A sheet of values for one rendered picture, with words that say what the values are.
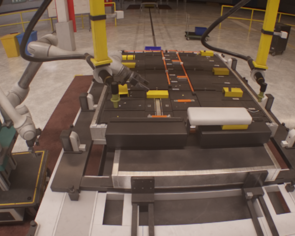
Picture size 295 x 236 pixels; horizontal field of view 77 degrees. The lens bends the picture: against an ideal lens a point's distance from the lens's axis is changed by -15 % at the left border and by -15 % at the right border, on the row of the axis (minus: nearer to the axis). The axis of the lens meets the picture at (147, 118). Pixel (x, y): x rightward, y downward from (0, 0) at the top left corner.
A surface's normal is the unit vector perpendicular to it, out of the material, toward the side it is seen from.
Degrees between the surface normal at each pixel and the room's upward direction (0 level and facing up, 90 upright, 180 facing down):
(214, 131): 0
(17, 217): 90
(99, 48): 90
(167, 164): 0
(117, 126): 0
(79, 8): 90
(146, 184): 90
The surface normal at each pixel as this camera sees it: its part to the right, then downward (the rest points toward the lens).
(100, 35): 0.47, 0.51
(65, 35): 0.00, 0.57
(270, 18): -0.24, 0.55
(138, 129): 0.00, -0.82
